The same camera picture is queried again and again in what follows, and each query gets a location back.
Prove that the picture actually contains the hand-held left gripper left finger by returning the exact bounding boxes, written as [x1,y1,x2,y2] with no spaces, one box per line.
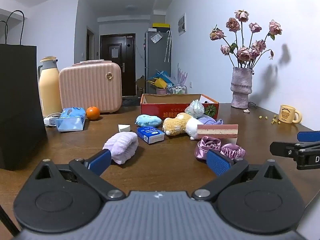
[30,149,126,201]

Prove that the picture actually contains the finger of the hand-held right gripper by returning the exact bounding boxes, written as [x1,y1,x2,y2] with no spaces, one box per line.
[297,131,320,143]
[269,141,302,157]

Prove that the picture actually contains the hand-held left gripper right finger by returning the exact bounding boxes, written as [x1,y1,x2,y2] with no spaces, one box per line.
[191,149,288,202]

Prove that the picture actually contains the purple satin scrunchie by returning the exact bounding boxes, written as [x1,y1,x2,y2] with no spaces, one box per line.
[194,136,223,164]
[220,143,246,161]

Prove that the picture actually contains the lilac fluffy towel roll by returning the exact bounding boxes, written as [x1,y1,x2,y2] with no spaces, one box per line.
[102,132,139,165]

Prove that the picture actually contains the pink striped sponge block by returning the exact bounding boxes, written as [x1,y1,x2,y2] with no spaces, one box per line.
[197,124,239,140]

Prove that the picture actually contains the purple cloth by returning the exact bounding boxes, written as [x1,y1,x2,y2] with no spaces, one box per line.
[197,114,224,125]

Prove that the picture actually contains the yellow and white plush toy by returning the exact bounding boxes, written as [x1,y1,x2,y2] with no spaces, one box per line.
[162,112,203,140]

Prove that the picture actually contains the blue handkerchief pack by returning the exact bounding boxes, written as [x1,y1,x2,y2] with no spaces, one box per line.
[136,126,165,145]

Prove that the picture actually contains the red cardboard box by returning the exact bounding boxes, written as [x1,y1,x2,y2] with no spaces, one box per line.
[140,93,220,121]

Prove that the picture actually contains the scattered dried flower petals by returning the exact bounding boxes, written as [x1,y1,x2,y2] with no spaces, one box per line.
[243,108,278,125]

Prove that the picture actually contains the yellow bear mug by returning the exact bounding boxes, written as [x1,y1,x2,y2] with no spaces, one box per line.
[278,104,303,125]

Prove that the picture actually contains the orange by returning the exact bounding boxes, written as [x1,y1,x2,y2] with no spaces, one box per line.
[86,106,101,121]

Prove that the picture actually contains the light blue tissue pack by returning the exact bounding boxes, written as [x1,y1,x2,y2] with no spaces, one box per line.
[55,107,86,132]

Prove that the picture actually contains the iridescent plastic pouch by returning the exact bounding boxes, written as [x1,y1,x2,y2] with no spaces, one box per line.
[184,99,206,118]

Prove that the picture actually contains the blue plush toy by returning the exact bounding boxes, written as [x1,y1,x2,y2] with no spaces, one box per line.
[135,114,162,128]

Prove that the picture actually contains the white charger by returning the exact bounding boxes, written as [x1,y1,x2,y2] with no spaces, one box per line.
[44,116,58,127]

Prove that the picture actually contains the dark doormat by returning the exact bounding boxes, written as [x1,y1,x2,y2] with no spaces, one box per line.
[121,96,142,107]

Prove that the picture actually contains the purple ceramic vase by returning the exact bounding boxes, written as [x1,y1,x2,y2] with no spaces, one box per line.
[230,67,255,109]

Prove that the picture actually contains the pink ribbed suitcase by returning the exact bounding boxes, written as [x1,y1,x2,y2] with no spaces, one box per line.
[58,59,123,115]

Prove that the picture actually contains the brown cardboard box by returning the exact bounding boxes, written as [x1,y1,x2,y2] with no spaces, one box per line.
[136,75,147,97]

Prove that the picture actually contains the cream thermos jug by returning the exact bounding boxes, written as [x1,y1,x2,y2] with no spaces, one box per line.
[37,56,62,117]

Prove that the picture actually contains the purple feather decoration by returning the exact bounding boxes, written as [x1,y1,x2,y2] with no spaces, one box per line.
[176,64,188,85]

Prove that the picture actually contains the dark wooden door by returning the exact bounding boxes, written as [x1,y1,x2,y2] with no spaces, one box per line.
[100,33,136,97]

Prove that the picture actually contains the black paper bag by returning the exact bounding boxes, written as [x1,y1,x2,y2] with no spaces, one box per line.
[0,10,48,172]

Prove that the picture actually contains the blue and yellow bags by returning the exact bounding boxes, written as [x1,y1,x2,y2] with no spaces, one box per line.
[147,70,174,89]

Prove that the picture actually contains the dried pink roses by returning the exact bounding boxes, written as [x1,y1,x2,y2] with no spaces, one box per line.
[209,9,283,69]

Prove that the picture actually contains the grey refrigerator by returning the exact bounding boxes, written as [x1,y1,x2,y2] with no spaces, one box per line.
[144,29,172,94]

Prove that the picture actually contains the white folded umbrella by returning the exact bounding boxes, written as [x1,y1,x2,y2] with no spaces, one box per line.
[164,30,172,63]

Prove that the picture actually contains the wire cart with bottles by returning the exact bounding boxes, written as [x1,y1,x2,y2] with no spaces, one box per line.
[166,84,188,95]

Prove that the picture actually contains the side door frame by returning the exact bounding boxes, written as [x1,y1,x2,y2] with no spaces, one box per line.
[86,26,97,61]

